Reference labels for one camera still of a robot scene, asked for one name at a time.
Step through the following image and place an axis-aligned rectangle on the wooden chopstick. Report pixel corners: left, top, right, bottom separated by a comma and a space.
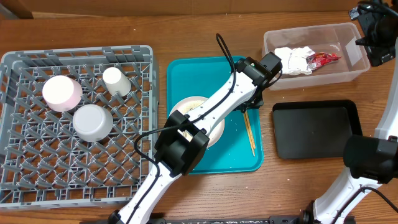
242, 111, 256, 157
244, 111, 257, 151

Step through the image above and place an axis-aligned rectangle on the white paper napkin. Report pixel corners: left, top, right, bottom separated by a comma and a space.
274, 46, 315, 76

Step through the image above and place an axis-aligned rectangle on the large pink dinner plate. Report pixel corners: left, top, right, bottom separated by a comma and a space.
169, 96, 225, 147

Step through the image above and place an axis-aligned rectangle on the red snack wrapper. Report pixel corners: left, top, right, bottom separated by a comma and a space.
306, 52, 341, 70

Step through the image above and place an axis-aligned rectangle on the pale green cup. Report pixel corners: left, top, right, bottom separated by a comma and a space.
103, 67, 131, 96

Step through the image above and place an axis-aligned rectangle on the pale green bowl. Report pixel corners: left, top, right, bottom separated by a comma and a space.
73, 104, 113, 142

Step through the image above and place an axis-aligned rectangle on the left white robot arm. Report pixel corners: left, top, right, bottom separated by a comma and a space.
108, 53, 282, 224

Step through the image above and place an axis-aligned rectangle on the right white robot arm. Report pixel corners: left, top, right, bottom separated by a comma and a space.
292, 1, 397, 224

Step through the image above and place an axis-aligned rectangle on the clear plastic waste bin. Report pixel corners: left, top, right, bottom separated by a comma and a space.
262, 22, 371, 90

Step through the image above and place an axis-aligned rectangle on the grey plastic dishwasher rack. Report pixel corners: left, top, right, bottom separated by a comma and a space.
1, 45, 159, 211

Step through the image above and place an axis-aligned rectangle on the black rectangular tray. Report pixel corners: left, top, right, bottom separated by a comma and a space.
272, 100, 363, 159

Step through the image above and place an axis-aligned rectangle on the teal plastic serving tray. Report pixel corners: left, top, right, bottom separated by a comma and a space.
167, 57, 264, 175

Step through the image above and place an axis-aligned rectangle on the black rail at table edge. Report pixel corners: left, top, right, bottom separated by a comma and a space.
147, 216, 300, 224

